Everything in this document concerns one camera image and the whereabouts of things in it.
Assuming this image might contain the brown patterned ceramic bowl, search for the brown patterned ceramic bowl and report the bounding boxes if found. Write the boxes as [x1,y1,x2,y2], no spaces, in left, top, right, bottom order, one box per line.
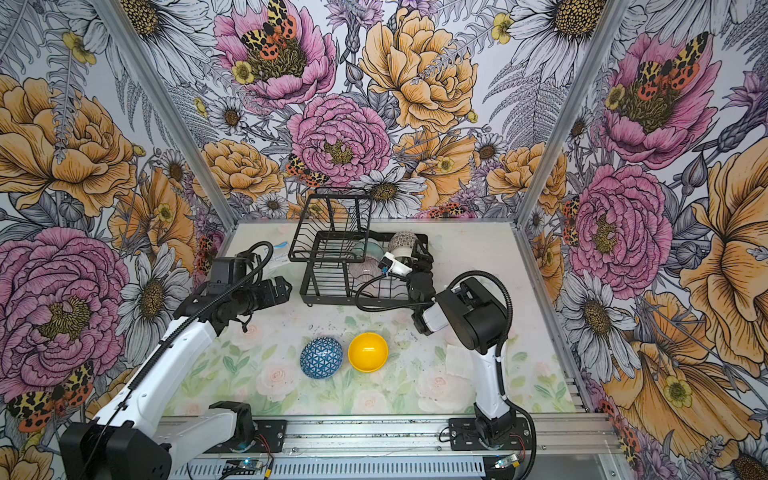
[387,231,418,258]

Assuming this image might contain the mint green ceramic bowl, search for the mint green ceramic bowl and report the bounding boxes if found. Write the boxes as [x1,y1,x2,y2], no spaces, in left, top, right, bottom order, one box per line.
[350,239,385,262]

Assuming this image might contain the yellow bowl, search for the yellow bowl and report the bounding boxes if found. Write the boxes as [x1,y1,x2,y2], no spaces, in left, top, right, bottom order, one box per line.
[347,332,389,373]

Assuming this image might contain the blue geometric patterned bowl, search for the blue geometric patterned bowl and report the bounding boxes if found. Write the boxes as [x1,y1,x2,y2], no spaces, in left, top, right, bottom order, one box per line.
[299,337,344,380]

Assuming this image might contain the cream white bowl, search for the cream white bowl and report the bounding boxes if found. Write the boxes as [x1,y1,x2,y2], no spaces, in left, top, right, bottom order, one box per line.
[386,247,413,267]

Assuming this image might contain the pink striped ceramic bowl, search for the pink striped ceramic bowl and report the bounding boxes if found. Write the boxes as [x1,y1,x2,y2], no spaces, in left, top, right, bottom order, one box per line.
[348,257,382,290]

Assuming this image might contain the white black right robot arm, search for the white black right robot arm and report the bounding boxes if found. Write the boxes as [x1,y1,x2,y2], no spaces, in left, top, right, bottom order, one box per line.
[379,252,517,446]

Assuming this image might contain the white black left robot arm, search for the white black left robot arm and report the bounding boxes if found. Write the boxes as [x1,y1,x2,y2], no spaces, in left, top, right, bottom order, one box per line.
[59,253,292,479]

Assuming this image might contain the small blue white packet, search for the small blue white packet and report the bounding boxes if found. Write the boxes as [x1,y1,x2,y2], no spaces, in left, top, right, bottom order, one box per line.
[269,253,290,268]

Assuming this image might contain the green circuit board left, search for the green circuit board left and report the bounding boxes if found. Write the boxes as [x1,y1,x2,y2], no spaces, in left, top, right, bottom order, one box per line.
[222,459,266,476]

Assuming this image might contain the green circuit board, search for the green circuit board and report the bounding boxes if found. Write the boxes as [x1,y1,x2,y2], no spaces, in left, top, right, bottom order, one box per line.
[222,459,266,476]
[494,454,520,469]

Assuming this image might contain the green circuit board right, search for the green circuit board right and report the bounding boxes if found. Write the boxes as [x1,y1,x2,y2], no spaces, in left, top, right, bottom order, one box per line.
[494,454,520,469]

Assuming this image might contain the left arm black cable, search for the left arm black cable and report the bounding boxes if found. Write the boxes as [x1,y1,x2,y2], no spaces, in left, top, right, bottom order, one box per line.
[77,241,275,475]

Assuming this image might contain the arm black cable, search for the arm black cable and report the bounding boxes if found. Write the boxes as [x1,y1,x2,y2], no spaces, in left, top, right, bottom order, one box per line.
[353,269,538,480]
[77,241,275,475]

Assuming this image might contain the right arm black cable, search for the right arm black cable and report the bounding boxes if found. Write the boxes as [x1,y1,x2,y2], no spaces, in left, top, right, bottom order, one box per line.
[353,269,538,480]

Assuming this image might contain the black wire dish rack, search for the black wire dish rack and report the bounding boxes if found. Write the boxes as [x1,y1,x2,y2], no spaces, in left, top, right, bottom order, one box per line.
[288,187,434,309]

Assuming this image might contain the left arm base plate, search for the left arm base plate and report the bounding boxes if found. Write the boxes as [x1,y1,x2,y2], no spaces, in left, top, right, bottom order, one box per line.
[205,418,288,454]

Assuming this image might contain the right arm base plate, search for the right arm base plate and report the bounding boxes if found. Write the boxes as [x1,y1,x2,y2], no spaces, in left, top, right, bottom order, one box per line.
[447,417,534,451]

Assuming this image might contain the aluminium mounting rail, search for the aluminium mounting rail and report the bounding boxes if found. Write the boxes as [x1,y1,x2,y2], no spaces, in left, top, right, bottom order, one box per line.
[150,412,621,465]

